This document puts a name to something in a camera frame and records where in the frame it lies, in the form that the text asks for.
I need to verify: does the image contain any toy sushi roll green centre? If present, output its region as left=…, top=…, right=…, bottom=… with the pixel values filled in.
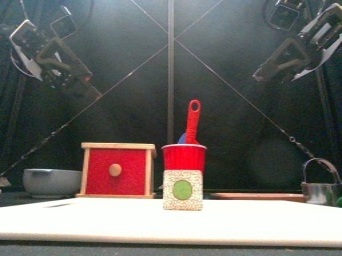
left=162, top=168, right=206, bottom=212

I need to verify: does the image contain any wooden box with red drawer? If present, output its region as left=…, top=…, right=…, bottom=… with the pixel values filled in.
left=75, top=141, right=159, bottom=200

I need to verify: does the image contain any grey bowl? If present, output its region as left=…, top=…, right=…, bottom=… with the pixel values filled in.
left=21, top=167, right=84, bottom=200

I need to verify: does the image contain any red plastic cup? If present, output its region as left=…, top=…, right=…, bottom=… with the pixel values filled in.
left=160, top=143, right=208, bottom=175

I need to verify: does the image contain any brown flat tray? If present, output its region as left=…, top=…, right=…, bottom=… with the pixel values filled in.
left=207, top=191, right=309, bottom=203

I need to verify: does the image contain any white cutting board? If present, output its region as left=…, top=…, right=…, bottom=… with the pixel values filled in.
left=0, top=196, right=342, bottom=249

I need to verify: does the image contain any diagonal brace wire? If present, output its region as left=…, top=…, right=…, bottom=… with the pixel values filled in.
left=0, top=0, right=224, bottom=177
left=128, top=0, right=317, bottom=160

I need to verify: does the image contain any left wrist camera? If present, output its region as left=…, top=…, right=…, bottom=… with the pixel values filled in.
left=48, top=5, right=80, bottom=40

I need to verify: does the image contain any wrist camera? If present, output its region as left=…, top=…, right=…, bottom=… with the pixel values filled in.
left=266, top=0, right=302, bottom=33
left=48, top=5, right=80, bottom=40

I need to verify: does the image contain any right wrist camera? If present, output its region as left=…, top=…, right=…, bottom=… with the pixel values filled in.
left=266, top=0, right=302, bottom=33

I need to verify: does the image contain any vertical metal frame pole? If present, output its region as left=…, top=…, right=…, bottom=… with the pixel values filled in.
left=166, top=0, right=176, bottom=145

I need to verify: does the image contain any white corner bracket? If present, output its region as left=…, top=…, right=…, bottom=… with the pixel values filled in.
left=0, top=175, right=12, bottom=190

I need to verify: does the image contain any metal bucket with handle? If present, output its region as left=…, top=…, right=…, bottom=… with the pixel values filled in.
left=301, top=157, right=342, bottom=207

